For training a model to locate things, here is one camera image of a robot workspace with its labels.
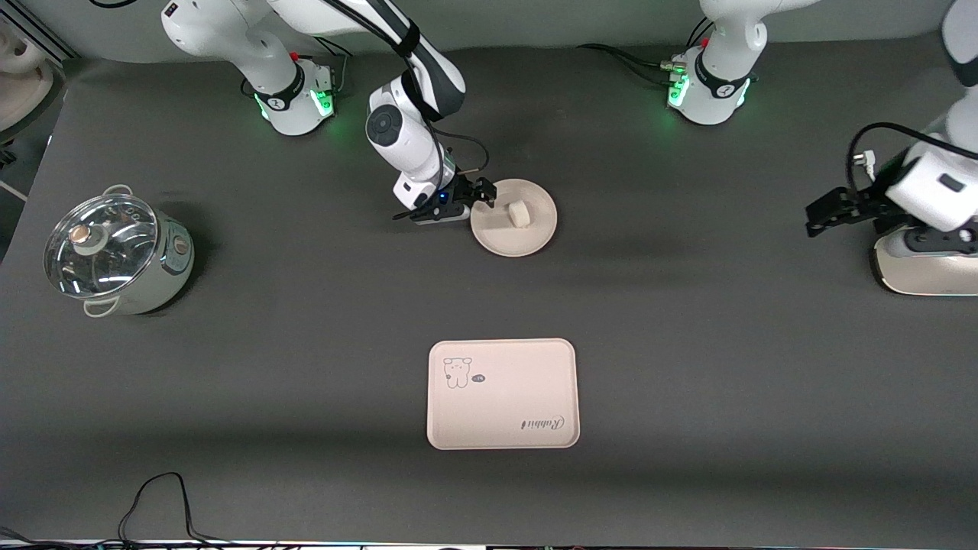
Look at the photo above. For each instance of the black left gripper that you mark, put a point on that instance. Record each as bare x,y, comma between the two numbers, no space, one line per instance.
862,202

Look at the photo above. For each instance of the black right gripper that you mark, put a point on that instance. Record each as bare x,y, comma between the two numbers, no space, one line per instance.
461,188

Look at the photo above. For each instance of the white steamed bun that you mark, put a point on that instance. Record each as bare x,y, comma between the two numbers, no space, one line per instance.
520,215

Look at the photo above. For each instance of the cream round plate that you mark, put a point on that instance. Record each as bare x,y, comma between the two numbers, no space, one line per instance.
527,241

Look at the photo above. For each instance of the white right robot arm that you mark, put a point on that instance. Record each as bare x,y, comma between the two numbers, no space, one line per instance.
405,145

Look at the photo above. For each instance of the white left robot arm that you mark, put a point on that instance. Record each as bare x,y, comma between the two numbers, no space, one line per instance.
718,99

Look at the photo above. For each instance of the cream tray with rabbit print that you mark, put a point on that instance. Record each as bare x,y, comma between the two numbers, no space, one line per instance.
504,397

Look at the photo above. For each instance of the white and beige appliance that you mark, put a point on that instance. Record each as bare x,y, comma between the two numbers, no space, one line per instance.
917,275

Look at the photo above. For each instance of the pale green electric pot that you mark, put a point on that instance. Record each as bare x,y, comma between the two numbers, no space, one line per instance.
172,275

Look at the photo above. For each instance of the glass pot lid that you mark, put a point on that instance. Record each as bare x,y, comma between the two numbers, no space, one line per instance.
122,256

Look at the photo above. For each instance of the grey aluminium frame rail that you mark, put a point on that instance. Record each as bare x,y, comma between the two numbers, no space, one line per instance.
30,23

